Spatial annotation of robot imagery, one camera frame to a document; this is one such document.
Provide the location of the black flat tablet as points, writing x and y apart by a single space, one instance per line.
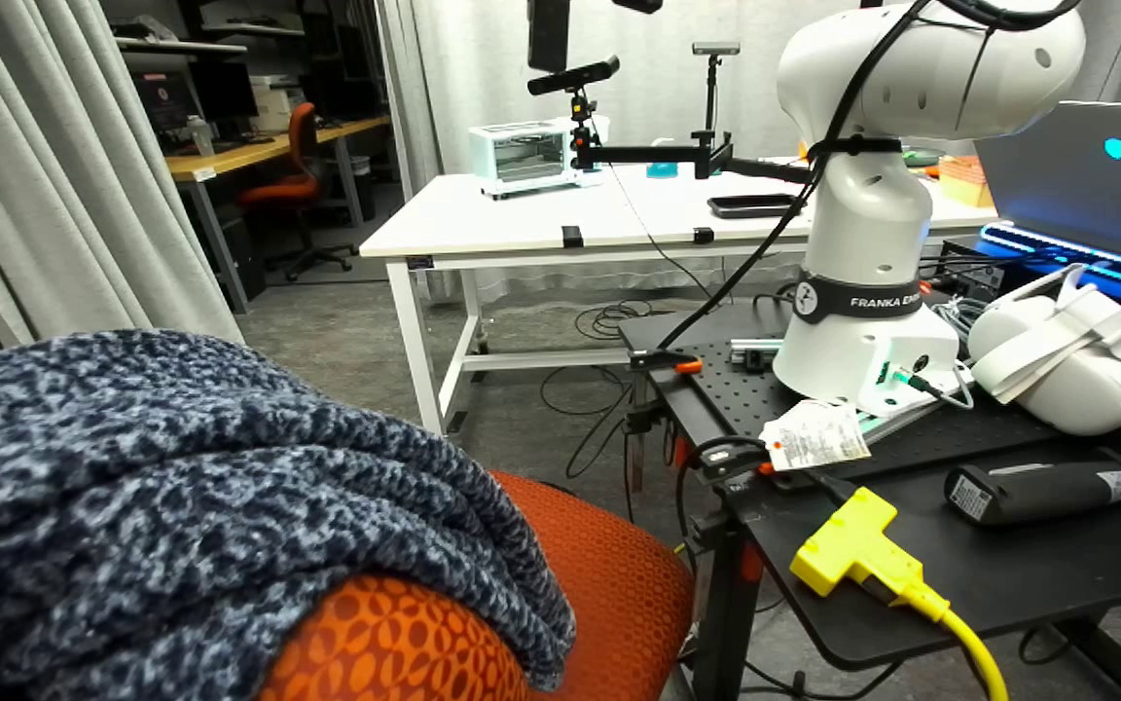
749 203

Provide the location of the grey laptop with blue base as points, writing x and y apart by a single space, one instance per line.
1080 180

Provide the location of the black camera bar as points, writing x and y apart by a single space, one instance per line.
574 77

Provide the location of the small teal object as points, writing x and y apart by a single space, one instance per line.
664 170

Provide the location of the orange paper sheet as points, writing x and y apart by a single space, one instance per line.
965 180

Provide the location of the blue speckled fleece blanket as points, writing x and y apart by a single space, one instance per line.
195 479

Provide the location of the white work table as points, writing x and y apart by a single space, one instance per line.
522 221

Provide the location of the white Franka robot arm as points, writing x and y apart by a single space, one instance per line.
867 221

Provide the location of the black table clamp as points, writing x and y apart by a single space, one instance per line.
570 239
701 235

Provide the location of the wooden top desk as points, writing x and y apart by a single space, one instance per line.
251 153

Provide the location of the white curtain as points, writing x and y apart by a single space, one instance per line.
485 52

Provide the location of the orange fabric chair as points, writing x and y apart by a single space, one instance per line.
613 584

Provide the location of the dark equipment shelf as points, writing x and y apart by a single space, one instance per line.
195 62

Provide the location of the orange office chair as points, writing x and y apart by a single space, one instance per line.
283 193

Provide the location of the black post with grey head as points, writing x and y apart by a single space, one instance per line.
715 91

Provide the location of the white paper tag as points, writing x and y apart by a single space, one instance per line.
816 435

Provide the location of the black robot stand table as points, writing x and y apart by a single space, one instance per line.
1039 557

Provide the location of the black handheld device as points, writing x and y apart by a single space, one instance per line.
1039 487

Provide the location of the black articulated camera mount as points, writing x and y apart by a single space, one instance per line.
638 153

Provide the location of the white VR headset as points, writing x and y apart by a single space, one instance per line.
1080 376

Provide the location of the black electronics box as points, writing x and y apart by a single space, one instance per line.
972 270

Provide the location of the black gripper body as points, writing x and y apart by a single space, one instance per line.
548 32

